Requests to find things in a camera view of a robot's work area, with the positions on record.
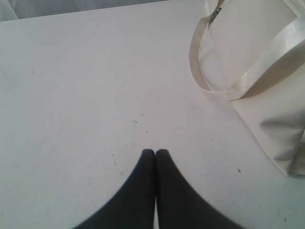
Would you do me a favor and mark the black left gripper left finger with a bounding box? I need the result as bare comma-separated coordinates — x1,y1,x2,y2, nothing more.
76,149,155,229

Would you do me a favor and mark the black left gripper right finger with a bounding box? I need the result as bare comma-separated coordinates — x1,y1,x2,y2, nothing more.
155,149,241,229

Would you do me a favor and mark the cream fabric bag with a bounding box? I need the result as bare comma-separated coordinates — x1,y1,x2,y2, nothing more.
189,0,305,177

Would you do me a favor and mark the white backdrop curtain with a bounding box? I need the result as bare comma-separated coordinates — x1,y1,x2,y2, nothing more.
0,0,155,21

